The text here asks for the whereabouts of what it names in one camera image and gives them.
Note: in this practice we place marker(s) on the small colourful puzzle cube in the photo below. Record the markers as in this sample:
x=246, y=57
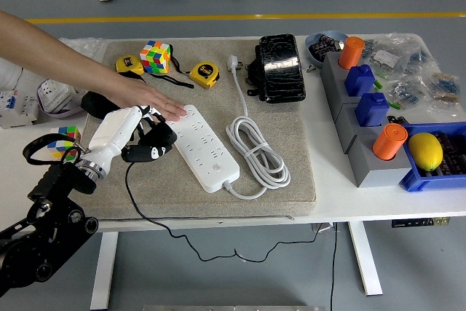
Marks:
x=69, y=132

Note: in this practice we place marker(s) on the blue storage bin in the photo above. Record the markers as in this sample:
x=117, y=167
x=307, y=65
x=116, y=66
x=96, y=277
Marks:
x=418, y=181

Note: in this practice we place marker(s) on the small green connector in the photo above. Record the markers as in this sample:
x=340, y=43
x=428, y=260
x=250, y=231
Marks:
x=379, y=83
x=395, y=105

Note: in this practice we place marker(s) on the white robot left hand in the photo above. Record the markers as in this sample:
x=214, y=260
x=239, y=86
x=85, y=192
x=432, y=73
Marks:
x=113, y=132

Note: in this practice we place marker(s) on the large colourful puzzle cube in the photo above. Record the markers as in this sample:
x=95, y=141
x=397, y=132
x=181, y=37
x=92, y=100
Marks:
x=154, y=57

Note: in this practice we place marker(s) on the yellow lemon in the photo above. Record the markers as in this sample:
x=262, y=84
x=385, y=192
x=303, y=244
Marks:
x=426, y=150

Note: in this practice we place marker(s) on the white power strip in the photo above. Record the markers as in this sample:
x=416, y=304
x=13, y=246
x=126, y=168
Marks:
x=207, y=150

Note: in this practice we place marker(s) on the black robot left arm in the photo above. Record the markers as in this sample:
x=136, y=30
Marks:
x=51, y=223

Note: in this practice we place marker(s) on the yellow tape measure 5m print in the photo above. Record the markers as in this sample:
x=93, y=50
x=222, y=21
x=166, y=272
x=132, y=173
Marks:
x=204, y=72

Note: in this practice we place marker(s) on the blue bowl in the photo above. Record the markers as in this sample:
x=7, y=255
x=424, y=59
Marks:
x=335, y=34

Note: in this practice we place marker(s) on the large white socket panel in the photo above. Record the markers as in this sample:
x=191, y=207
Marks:
x=54, y=92

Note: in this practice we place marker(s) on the glossy black case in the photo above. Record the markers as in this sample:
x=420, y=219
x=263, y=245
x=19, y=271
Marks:
x=282, y=67

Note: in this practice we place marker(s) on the person's hand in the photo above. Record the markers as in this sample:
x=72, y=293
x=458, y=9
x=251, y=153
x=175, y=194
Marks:
x=149, y=96

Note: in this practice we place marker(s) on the black table control panel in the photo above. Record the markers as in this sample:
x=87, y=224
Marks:
x=418, y=222

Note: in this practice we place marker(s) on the black power adapter plug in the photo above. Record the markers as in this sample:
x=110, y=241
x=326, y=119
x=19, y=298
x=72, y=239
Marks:
x=160, y=134

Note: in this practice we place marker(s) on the white circuit breaker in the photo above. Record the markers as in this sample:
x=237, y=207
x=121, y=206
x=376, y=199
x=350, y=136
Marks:
x=18, y=110

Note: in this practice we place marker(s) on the small metal clip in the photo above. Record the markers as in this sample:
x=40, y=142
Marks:
x=311, y=68

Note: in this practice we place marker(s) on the person's forearm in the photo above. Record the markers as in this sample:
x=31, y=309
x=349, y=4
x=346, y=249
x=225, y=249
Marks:
x=62, y=56

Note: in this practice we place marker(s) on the white table leg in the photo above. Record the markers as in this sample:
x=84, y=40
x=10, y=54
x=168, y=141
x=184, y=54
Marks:
x=103, y=271
x=366, y=260

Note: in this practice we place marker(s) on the metal table bracket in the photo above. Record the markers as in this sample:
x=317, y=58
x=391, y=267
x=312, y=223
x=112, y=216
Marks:
x=324, y=228

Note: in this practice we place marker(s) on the clear bag of resistors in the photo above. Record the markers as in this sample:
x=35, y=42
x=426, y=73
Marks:
x=429, y=92

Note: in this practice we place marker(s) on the blue block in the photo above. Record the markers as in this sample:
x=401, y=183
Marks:
x=358, y=79
x=371, y=109

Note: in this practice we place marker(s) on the small black electronic part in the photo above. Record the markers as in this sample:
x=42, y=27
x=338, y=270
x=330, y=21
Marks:
x=397, y=119

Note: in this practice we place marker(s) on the small yellow tape measure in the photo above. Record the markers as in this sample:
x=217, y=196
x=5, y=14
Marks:
x=127, y=63

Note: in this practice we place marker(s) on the orange cylinder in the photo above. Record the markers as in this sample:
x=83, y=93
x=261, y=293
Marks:
x=387, y=141
x=351, y=52

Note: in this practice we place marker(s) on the grey holder block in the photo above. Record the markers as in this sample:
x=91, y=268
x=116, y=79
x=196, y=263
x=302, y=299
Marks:
x=378, y=176
x=329, y=81
x=346, y=125

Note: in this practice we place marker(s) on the black cloth pouch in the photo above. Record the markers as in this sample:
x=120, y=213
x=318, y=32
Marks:
x=96, y=103

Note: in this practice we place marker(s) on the grey-brown mat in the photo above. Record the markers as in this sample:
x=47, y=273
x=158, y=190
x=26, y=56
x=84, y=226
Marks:
x=291, y=143

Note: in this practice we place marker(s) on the dark capacitors pile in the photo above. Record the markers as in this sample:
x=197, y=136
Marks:
x=453, y=154

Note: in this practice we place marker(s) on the black electronic modules pile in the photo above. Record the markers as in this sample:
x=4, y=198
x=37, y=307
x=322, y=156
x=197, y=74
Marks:
x=320, y=49

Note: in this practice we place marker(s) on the clear bag with white label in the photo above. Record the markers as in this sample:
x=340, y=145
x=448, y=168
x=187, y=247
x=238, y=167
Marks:
x=386, y=58

